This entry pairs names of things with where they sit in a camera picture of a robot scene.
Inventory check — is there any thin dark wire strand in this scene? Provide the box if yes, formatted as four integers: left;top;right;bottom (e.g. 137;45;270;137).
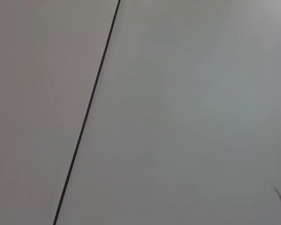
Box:
270;181;281;218

